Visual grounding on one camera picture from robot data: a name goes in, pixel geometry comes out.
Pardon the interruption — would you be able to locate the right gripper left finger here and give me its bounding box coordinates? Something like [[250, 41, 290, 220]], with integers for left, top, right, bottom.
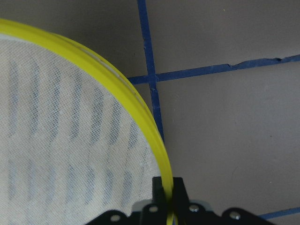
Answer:
[[88, 177, 168, 225]]

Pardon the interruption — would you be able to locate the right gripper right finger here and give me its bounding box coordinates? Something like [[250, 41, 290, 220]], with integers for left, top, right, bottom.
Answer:
[[172, 177, 272, 225]]

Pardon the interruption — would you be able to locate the white steamer cloth top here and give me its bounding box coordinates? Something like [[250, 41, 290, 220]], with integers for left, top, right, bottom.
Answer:
[[0, 34, 162, 225]]

